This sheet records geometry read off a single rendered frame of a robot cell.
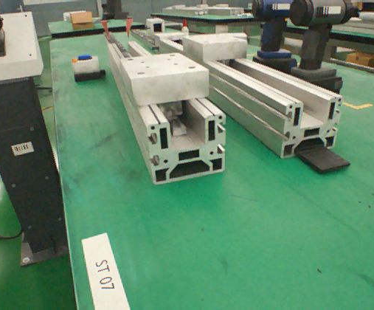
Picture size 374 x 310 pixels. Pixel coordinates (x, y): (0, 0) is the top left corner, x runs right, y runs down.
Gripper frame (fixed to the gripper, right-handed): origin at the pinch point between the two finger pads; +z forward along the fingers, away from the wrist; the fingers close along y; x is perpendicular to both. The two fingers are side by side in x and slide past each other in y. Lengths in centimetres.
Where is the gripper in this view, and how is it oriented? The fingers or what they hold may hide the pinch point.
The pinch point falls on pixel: (118, 36)
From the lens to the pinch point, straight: 130.4
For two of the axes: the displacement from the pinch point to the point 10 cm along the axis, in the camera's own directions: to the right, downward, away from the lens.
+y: 9.5, -1.8, 2.6
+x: -3.1, -4.4, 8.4
